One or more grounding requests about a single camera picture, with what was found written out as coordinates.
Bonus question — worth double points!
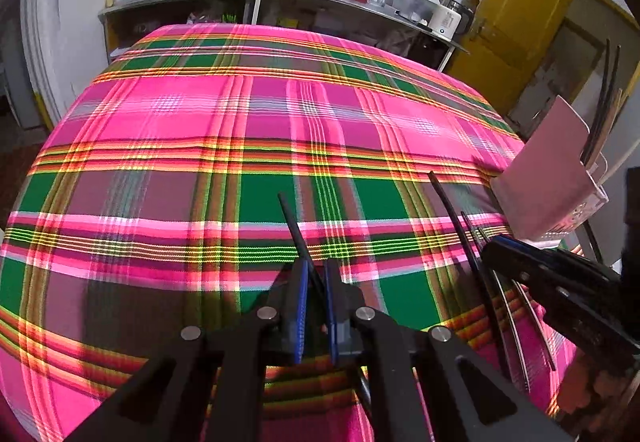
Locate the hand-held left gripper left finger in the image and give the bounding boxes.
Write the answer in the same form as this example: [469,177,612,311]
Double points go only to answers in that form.
[65,259,311,442]

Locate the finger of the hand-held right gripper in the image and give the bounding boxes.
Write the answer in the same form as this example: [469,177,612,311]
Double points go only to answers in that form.
[482,239,566,318]
[497,236,621,283]

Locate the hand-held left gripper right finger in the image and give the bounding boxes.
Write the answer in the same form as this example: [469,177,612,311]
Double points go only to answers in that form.
[324,259,576,442]

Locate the black chopstick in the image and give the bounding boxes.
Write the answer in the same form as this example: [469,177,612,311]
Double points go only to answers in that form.
[460,211,493,273]
[277,193,373,420]
[428,171,509,375]
[584,39,612,164]
[592,45,622,159]

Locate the grey metal chopstick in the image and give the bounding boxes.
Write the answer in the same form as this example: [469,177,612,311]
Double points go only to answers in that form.
[515,282,557,370]
[490,269,530,390]

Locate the pink plastic utensil basket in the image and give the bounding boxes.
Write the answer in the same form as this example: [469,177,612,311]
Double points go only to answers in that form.
[489,94,624,244]

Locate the light wooden chopstick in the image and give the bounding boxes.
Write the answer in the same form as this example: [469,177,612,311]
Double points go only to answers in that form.
[600,137,640,186]
[594,88,625,169]

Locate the pink plaid tablecloth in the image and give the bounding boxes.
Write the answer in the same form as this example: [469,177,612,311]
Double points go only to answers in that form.
[0,22,581,442]

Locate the worn grey door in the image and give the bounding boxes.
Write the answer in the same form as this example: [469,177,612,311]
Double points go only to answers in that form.
[504,0,637,144]

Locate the yellow wooden door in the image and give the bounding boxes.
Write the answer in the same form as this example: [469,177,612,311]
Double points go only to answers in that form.
[444,0,577,124]

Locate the clear plastic container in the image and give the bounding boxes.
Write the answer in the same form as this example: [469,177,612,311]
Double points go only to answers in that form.
[384,0,437,26]

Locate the long stainless steel counter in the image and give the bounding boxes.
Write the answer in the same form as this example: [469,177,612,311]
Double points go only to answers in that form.
[242,0,472,74]

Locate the low stainless steel counter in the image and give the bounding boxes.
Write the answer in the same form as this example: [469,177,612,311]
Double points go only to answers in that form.
[98,0,262,66]

